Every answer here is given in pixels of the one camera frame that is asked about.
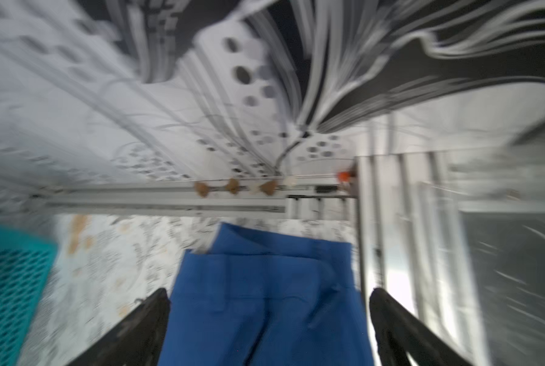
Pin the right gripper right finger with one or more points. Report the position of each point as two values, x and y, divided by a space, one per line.
401 336

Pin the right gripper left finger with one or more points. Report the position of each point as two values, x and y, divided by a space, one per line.
136 340

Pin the blue long pants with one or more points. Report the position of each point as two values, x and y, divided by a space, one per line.
262 298

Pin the teal plastic basket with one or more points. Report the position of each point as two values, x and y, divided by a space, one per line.
25 263

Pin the aluminium front rail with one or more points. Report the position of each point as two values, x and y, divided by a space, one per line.
412 243

